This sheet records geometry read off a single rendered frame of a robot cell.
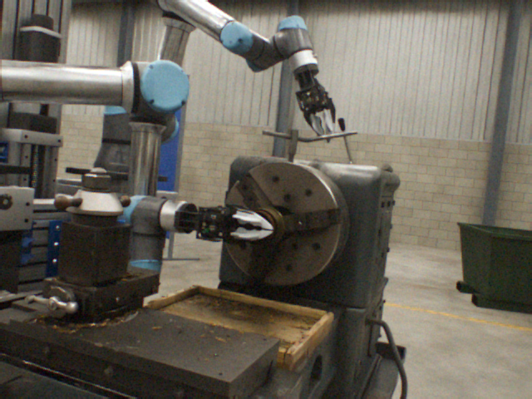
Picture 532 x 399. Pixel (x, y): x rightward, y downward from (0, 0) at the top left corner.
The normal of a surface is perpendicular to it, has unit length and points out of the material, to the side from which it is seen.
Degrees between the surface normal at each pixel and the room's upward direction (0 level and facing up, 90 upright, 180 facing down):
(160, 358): 0
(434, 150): 90
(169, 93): 89
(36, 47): 90
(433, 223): 90
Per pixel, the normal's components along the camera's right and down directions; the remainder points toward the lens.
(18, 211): 0.88, 0.11
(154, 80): 0.52, 0.08
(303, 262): -0.37, 0.01
